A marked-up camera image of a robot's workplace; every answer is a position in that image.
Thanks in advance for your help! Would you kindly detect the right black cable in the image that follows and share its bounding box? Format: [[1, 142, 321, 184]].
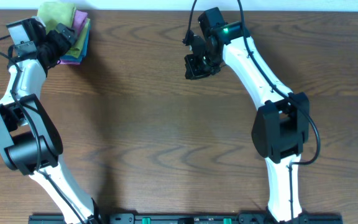
[[183, 0, 321, 224]]

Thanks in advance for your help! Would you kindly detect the purple folded cloth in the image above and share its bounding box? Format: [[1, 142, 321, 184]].
[[71, 10, 88, 36], [60, 59, 81, 65]]

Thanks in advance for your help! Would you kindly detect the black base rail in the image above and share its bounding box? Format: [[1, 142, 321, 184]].
[[28, 212, 344, 224]]

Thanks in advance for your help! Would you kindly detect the blue folded cloth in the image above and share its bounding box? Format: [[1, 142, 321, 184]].
[[60, 28, 90, 61]]

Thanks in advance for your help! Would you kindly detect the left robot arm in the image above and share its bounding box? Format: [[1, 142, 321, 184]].
[[0, 18, 104, 223]]

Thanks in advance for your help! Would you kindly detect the purple folded cloth on top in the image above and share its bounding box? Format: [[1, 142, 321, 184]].
[[71, 10, 88, 36]]

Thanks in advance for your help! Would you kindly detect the light green folded cloth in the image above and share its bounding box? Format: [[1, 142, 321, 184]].
[[67, 19, 90, 58]]

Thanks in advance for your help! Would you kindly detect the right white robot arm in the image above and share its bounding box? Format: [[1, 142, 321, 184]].
[[183, 19, 310, 223]]

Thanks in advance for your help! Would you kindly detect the green microfiber cloth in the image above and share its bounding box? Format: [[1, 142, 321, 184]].
[[37, 1, 76, 34]]

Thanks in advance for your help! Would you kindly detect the purple folded cloth at bottom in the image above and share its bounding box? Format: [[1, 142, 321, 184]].
[[60, 59, 81, 65]]

